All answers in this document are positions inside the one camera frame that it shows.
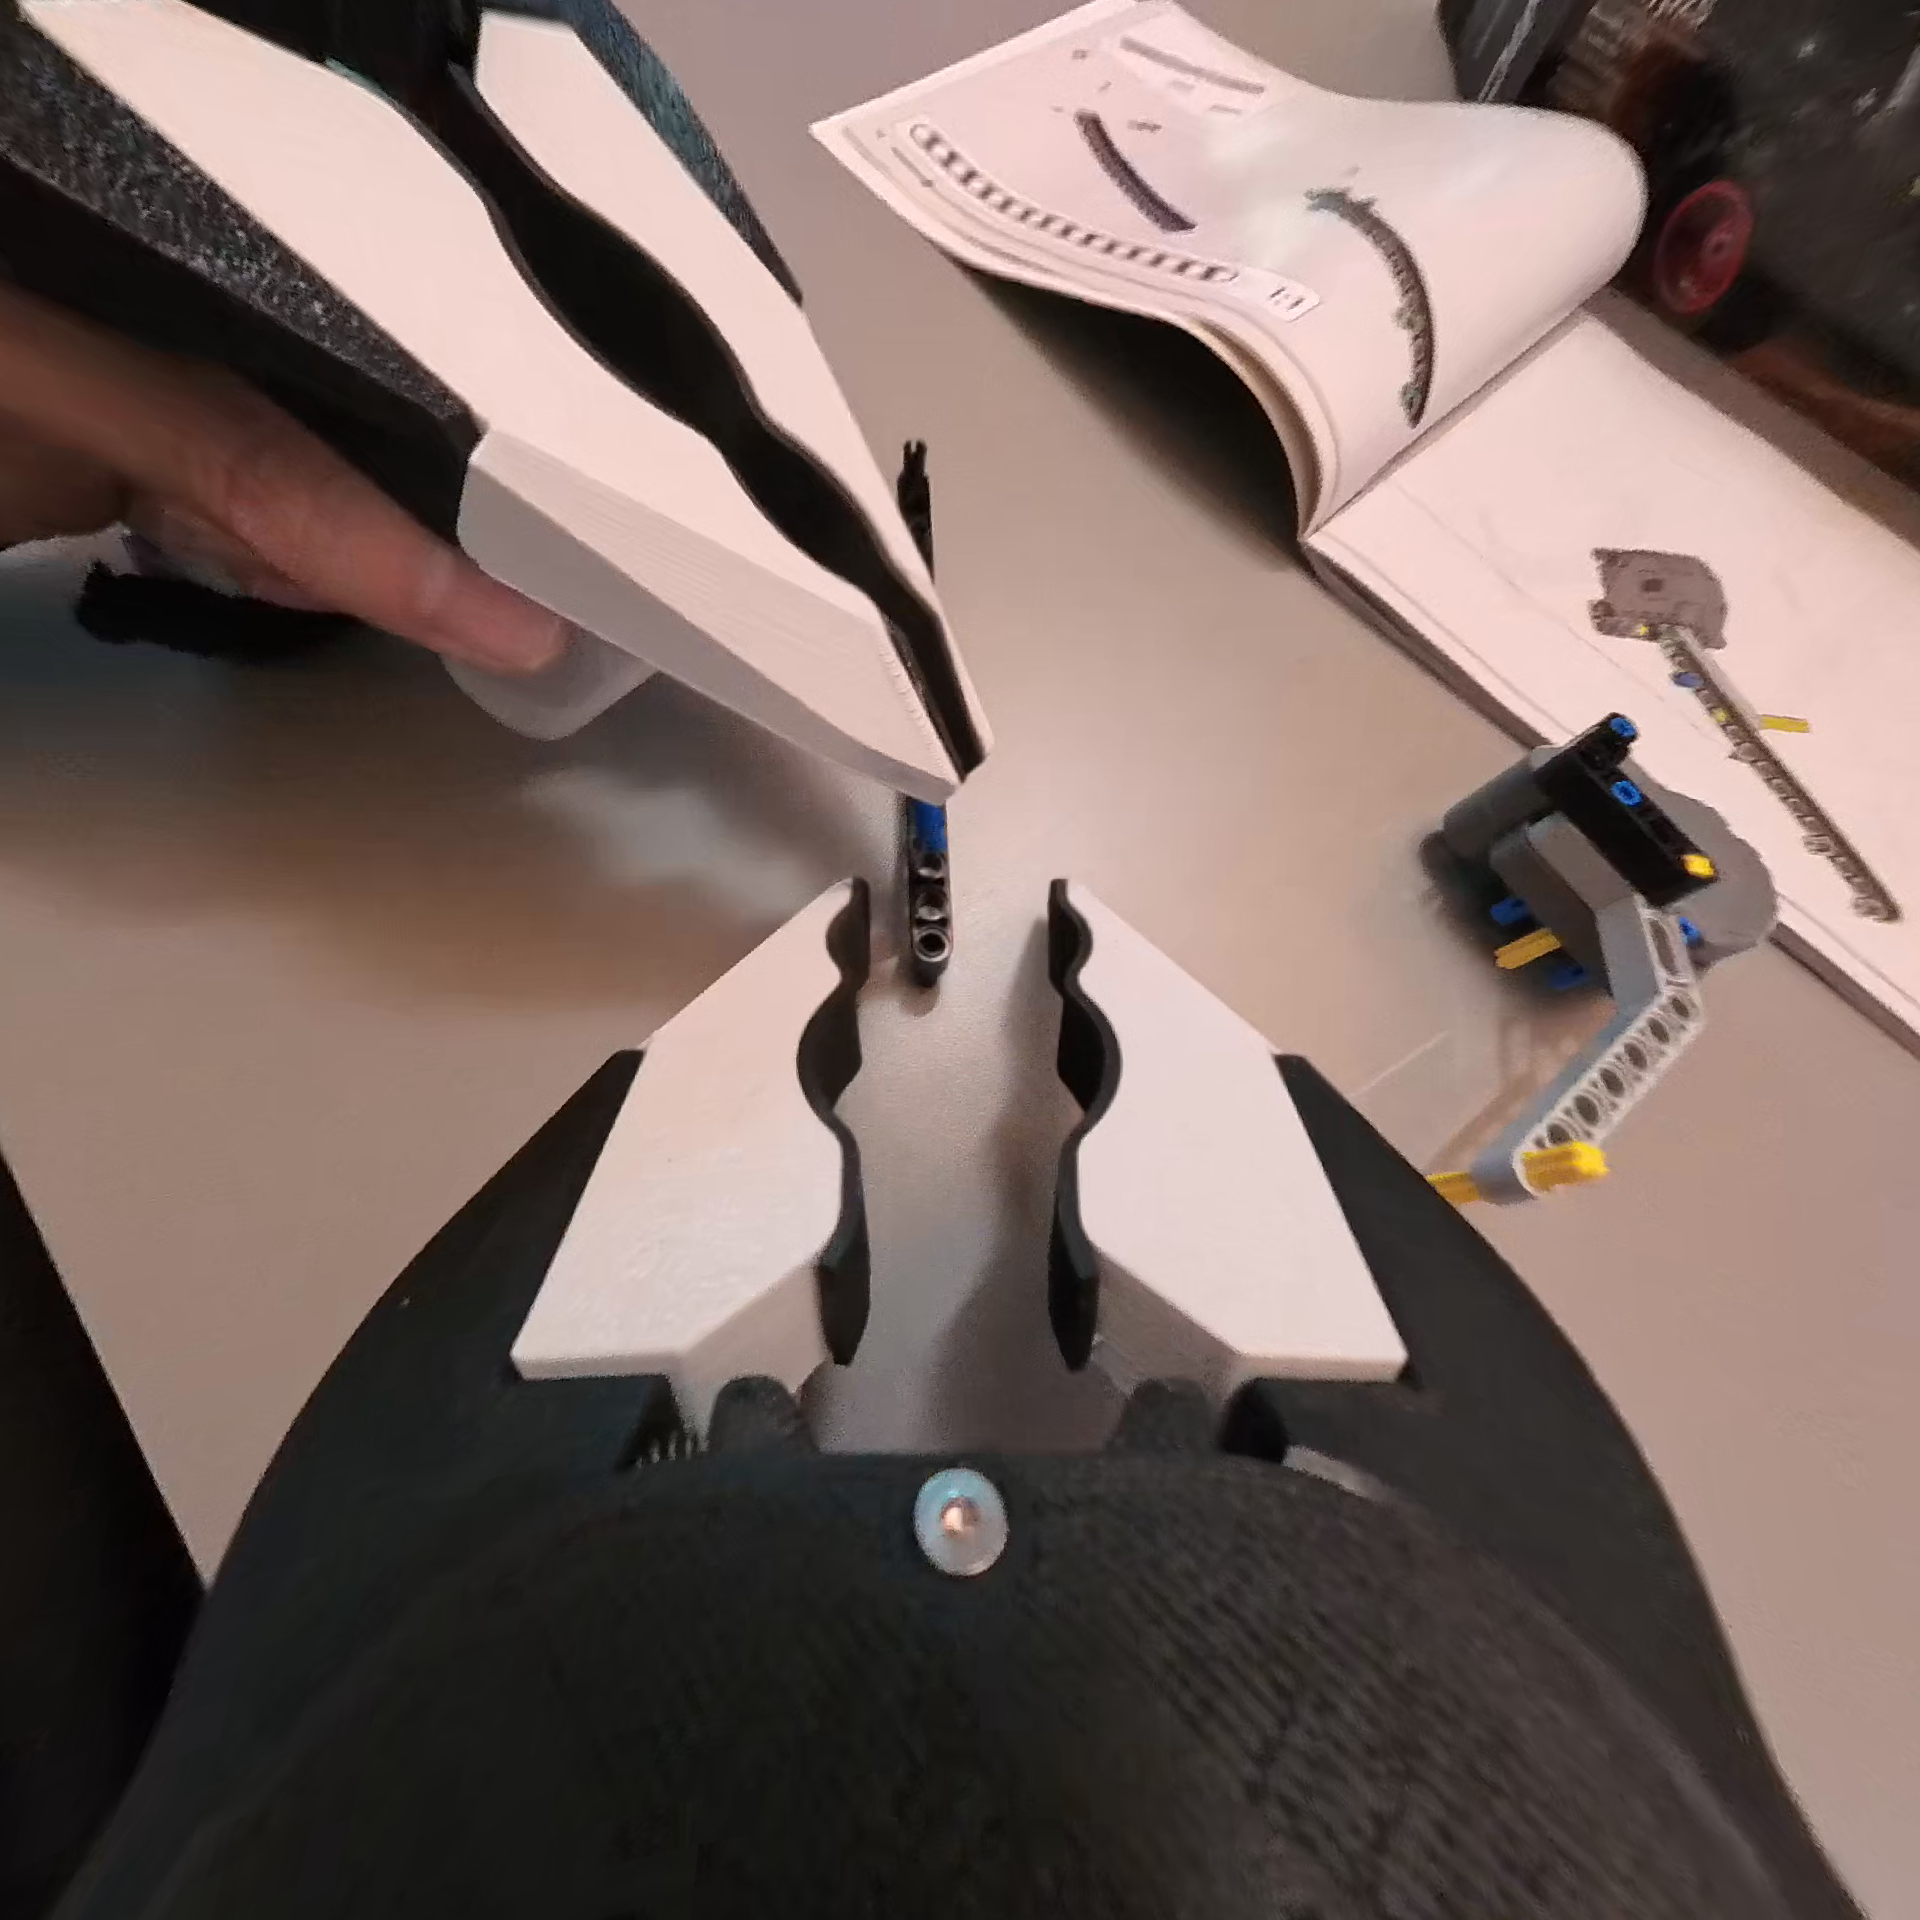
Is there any open instruction booklet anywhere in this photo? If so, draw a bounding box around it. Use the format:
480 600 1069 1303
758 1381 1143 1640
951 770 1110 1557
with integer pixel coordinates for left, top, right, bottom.
809 0 1920 1053

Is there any person's left hand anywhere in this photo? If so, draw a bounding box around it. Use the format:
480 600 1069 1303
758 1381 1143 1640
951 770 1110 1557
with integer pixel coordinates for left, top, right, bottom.
0 282 575 672

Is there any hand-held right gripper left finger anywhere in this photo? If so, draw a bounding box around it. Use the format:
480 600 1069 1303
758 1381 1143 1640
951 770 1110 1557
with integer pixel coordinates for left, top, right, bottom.
509 874 876 1397

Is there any black toy brick beam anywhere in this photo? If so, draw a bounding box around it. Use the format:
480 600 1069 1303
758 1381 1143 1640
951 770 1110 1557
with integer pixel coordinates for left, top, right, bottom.
896 440 965 987

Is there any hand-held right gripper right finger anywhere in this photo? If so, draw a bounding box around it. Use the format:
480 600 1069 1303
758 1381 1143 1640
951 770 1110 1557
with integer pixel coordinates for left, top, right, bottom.
1044 874 1414 1395

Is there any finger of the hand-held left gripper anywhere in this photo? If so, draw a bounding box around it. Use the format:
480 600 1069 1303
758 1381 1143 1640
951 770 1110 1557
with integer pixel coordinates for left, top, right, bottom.
22 0 965 800
468 0 991 785

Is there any grey toy brick assembly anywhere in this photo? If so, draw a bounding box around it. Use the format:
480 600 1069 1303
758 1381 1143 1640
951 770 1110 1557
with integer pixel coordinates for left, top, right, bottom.
1423 714 1782 1211

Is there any monster truck toy box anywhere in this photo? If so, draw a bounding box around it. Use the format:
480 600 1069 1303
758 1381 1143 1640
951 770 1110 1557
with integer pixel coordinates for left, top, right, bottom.
1431 0 1920 359

